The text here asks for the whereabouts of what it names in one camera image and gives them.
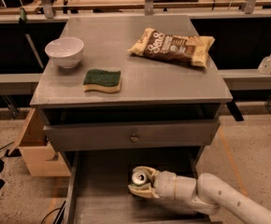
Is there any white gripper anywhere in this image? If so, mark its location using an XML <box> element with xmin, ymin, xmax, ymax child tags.
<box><xmin>128</xmin><ymin>166</ymin><xmax>177</xmax><ymax>201</ymax></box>

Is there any green soda can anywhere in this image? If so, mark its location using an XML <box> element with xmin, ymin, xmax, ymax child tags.
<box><xmin>130</xmin><ymin>171</ymin><xmax>149</xmax><ymax>198</ymax></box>

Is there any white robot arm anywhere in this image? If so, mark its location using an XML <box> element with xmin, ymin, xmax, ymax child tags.
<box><xmin>128</xmin><ymin>166</ymin><xmax>271</xmax><ymax>224</ymax></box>

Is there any grey open middle drawer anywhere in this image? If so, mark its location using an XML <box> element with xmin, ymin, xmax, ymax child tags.
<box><xmin>64</xmin><ymin>147</ymin><xmax>211</xmax><ymax>224</ymax></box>

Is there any grey top drawer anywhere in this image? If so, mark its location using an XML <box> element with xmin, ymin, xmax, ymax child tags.
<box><xmin>42</xmin><ymin>104</ymin><xmax>221</xmax><ymax>151</ymax></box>

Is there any grey drawer cabinet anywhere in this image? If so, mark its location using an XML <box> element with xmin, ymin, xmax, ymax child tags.
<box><xmin>29</xmin><ymin>14</ymin><xmax>234</xmax><ymax>224</ymax></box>

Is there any green yellow sponge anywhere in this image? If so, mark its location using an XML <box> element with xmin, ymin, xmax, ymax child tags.
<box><xmin>83</xmin><ymin>69</ymin><xmax>121</xmax><ymax>93</ymax></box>

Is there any brown yellow snack bag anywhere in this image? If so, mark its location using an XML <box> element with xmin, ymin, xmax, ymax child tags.
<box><xmin>128</xmin><ymin>28</ymin><xmax>215</xmax><ymax>68</ymax></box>

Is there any white ceramic bowl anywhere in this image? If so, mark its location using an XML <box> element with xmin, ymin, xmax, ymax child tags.
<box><xmin>45</xmin><ymin>37</ymin><xmax>84</xmax><ymax>68</ymax></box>

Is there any clear sanitizer bottle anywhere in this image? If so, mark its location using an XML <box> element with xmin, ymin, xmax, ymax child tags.
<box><xmin>258</xmin><ymin>54</ymin><xmax>271</xmax><ymax>75</ymax></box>

